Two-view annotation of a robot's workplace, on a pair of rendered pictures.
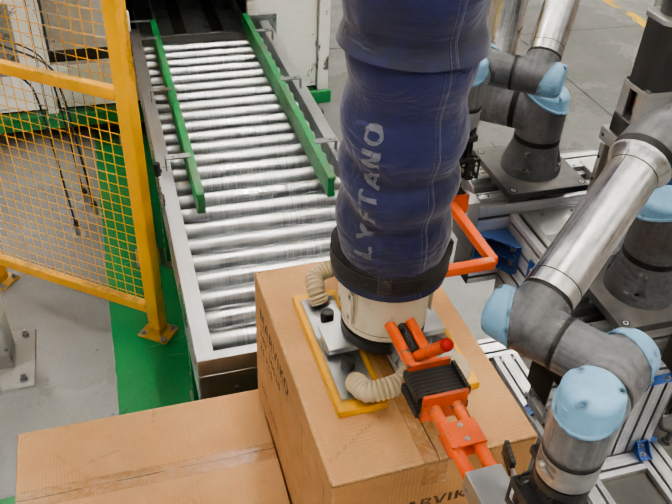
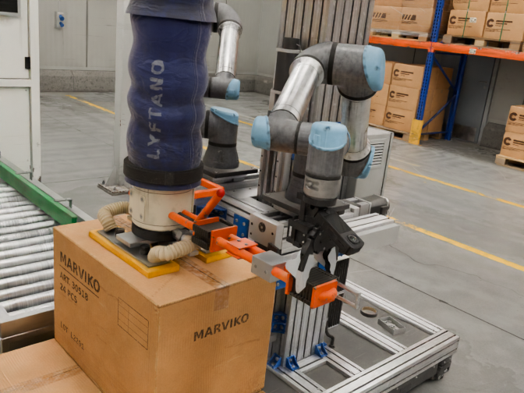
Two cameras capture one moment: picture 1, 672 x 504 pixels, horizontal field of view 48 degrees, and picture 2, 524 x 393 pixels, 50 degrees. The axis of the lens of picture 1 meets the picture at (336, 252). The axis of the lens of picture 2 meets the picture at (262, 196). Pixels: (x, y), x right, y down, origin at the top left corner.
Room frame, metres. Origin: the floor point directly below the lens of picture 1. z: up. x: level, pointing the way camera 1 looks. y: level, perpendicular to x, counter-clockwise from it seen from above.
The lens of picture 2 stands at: (-0.39, 0.30, 1.61)
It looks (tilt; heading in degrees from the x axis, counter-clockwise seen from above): 17 degrees down; 335
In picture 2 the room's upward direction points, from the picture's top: 6 degrees clockwise
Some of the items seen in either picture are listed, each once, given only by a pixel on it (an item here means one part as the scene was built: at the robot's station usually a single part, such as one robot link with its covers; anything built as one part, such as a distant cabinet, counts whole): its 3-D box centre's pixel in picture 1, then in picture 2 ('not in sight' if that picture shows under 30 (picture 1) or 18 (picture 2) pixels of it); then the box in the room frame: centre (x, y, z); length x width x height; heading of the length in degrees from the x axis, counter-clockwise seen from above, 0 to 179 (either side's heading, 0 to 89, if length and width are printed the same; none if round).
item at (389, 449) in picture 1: (374, 408); (157, 306); (1.13, -0.10, 0.74); 0.60 x 0.40 x 0.40; 19
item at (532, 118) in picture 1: (540, 108); (221, 124); (1.73, -0.49, 1.20); 0.13 x 0.12 x 0.14; 69
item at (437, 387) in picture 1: (435, 388); (214, 233); (0.90, -0.18, 1.07); 0.10 x 0.08 x 0.06; 109
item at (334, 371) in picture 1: (336, 343); (132, 245); (1.11, -0.01, 0.97); 0.34 x 0.10 x 0.05; 19
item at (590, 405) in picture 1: (584, 417); (326, 150); (0.59, -0.30, 1.37); 0.09 x 0.08 x 0.11; 142
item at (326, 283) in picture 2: not in sight; (310, 287); (0.57, -0.29, 1.07); 0.08 x 0.07 x 0.05; 19
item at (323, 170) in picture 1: (289, 87); (22, 179); (3.03, 0.24, 0.60); 1.60 x 0.10 x 0.09; 18
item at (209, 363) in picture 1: (324, 343); (99, 302); (1.50, 0.02, 0.58); 0.70 x 0.03 x 0.06; 108
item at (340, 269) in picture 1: (391, 249); (164, 168); (1.14, -0.10, 1.19); 0.23 x 0.23 x 0.04
